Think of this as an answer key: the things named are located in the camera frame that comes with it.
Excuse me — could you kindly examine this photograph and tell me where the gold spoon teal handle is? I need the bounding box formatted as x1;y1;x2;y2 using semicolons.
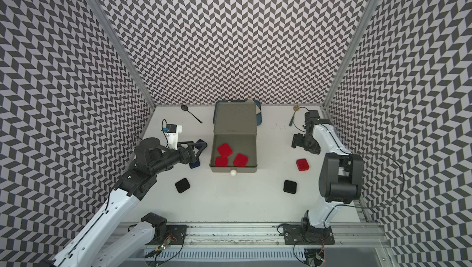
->
289;105;300;126

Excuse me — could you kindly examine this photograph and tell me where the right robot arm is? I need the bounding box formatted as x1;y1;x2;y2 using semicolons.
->
291;109;365;244

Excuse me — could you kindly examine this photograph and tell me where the black brooch box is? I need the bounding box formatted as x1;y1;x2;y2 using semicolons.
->
283;180;297;195
175;178;191;194

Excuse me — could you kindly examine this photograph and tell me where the black spoon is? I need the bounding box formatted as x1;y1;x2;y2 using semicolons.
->
181;104;203;124

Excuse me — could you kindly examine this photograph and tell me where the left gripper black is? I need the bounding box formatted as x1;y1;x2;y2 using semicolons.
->
150;141;206;175

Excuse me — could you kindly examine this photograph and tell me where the black brooch box right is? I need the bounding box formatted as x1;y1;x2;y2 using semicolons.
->
283;180;297;195

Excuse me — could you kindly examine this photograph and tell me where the red brooch box two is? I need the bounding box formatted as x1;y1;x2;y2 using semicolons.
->
233;154;249;167

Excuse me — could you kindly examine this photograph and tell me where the aluminium corner post right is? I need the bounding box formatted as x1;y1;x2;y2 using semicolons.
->
323;0;381;109

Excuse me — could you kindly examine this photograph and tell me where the red brooch box three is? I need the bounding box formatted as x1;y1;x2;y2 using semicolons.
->
214;156;228;168

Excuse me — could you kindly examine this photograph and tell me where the black brooch box left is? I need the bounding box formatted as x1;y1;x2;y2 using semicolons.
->
175;178;191;194

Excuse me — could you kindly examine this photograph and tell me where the aluminium corner post left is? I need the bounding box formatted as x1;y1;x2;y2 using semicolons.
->
85;0;156;109

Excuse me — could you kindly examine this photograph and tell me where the aluminium corner post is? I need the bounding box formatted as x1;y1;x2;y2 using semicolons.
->
85;0;156;109
323;0;381;109

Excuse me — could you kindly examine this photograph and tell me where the blue tray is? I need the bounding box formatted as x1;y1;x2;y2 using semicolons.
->
254;100;263;126

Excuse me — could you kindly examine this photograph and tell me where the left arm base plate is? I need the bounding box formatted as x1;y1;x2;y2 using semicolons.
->
147;224;188;246

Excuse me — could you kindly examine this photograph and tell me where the front aluminium rail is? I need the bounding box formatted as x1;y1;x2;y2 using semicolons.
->
121;222;398;267

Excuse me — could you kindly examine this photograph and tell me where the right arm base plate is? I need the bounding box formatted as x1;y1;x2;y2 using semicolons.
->
281;224;335;246

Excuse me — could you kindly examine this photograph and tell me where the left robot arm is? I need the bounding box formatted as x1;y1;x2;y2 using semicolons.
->
37;138;207;267

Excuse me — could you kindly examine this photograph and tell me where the three-tier drawer cabinet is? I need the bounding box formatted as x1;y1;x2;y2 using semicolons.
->
213;102;257;134

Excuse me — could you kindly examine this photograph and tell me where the red brooch box four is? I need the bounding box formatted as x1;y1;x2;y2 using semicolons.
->
296;158;310;172

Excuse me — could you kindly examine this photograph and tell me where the navy brooch box two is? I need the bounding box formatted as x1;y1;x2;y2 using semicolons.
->
189;160;200;169

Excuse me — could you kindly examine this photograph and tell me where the red brooch box one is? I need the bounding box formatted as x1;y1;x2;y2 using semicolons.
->
217;143;233;158

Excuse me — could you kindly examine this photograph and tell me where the grey top drawer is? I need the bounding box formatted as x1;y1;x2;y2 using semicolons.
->
210;134;258;176

